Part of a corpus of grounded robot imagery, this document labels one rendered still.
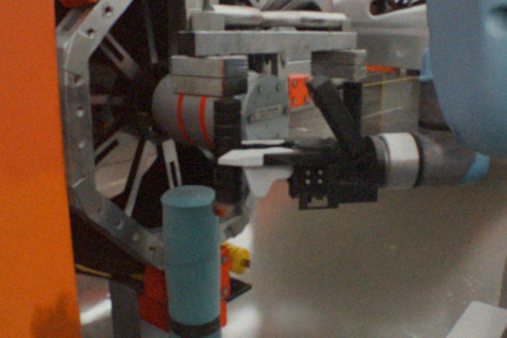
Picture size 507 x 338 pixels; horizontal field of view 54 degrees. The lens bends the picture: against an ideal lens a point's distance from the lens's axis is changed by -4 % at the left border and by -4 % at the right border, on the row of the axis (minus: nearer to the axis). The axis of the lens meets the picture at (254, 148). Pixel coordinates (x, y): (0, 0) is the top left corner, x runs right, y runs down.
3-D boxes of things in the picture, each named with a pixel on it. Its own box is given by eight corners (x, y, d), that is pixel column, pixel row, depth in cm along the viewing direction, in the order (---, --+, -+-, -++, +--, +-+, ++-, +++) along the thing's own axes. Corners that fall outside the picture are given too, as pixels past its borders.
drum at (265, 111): (203, 136, 102) (201, 63, 99) (293, 150, 90) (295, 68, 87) (148, 148, 91) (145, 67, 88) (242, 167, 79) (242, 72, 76)
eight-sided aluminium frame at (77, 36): (264, 207, 122) (265, -34, 110) (288, 213, 118) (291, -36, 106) (61, 294, 80) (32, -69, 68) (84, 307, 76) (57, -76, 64)
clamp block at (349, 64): (323, 75, 98) (324, 46, 97) (367, 78, 92) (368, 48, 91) (309, 76, 94) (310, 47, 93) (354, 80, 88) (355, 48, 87)
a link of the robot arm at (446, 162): (467, 120, 74) (462, 177, 76) (397, 122, 73) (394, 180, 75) (497, 130, 67) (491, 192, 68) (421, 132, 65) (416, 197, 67)
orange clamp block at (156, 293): (145, 248, 95) (142, 294, 96) (175, 260, 91) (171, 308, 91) (172, 243, 101) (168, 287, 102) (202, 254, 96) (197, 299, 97)
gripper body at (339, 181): (293, 211, 65) (385, 207, 67) (295, 144, 64) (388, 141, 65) (282, 193, 73) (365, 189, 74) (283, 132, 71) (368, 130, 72)
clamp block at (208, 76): (197, 90, 71) (196, 51, 70) (249, 95, 66) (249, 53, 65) (170, 93, 68) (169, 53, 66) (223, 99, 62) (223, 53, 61)
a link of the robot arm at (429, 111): (499, 45, 69) (492, 123, 72) (418, 43, 72) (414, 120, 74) (513, 47, 62) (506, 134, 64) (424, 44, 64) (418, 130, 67)
